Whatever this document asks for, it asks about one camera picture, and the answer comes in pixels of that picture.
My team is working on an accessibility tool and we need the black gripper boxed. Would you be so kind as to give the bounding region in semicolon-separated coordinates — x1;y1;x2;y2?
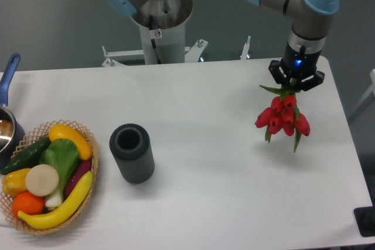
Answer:
268;44;325;91

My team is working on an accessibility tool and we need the red tulip bouquet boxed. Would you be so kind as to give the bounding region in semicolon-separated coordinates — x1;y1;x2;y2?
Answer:
254;78;311;152

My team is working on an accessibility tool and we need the black device at edge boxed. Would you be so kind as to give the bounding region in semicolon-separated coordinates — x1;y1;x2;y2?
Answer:
353;206;374;237

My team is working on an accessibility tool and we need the dark grey ribbed vase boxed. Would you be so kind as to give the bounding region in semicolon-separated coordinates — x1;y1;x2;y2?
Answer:
109;124;155;184

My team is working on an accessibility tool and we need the purple sweet potato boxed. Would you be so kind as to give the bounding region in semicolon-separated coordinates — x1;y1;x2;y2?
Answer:
64;159;91;199

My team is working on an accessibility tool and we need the yellow squash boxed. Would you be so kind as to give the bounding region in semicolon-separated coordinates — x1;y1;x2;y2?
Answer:
48;124;93;160

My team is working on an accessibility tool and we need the green leafy bok choy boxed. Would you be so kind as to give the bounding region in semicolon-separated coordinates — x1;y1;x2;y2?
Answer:
39;139;79;211

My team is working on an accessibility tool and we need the yellow banana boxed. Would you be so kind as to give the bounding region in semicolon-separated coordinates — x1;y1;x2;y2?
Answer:
18;171;94;230

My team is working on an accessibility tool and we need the woven wicker basket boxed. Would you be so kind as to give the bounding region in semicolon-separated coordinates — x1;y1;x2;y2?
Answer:
1;119;99;235

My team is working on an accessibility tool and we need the beige round disc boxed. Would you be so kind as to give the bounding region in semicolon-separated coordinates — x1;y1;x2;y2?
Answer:
25;164;59;197

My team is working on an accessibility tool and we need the green cucumber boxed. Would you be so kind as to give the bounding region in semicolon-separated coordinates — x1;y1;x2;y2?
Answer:
1;138;51;175

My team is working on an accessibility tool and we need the orange fruit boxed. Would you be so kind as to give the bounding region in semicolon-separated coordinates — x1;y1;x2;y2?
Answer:
12;191;45;217

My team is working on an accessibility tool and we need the yellow bell pepper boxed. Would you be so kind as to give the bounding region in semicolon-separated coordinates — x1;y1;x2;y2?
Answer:
2;168;31;197

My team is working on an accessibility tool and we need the white furniture frame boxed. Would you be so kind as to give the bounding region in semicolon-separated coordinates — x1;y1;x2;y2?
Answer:
347;69;374;126

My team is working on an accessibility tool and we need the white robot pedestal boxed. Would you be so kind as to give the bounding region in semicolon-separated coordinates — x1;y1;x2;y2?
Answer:
106;0;209;64

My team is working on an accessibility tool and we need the black cable on pedestal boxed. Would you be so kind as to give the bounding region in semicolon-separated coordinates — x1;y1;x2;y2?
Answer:
148;15;162;64

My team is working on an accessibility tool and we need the blue handled saucepan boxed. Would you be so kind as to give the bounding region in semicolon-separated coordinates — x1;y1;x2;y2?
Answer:
1;53;25;169

